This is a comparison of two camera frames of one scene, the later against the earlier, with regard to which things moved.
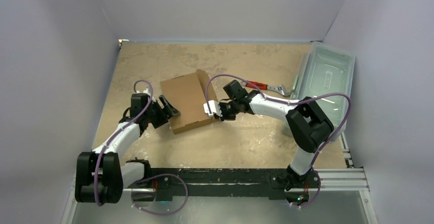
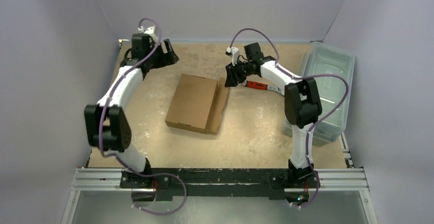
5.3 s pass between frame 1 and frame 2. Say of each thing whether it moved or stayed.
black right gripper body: moved
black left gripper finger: moved
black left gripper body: moved
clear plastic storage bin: stayed
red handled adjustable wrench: stayed
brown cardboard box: moved
